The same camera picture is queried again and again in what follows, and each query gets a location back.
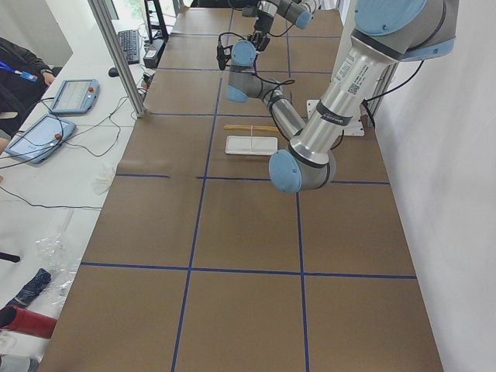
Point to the white wooden towel rack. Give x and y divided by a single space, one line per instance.
250 144

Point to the lower blue teach pendant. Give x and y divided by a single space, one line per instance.
41 139

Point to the clear plastic wrap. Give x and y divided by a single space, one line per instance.
59 261

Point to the dark blue folded umbrella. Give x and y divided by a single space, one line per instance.
31 290

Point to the black computer box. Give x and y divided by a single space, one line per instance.
153 53

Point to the upper blue teach pendant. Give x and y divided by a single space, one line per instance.
75 97

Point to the black keyboard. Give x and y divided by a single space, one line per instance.
129 40

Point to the person in black jacket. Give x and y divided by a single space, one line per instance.
24 80

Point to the red cylinder bottle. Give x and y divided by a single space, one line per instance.
21 320

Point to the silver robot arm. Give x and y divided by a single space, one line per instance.
385 33
297 13

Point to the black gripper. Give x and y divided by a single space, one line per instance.
260 27

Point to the blue teach pendant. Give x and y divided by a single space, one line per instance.
41 139
75 97

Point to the aluminium frame post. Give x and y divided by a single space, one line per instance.
104 22

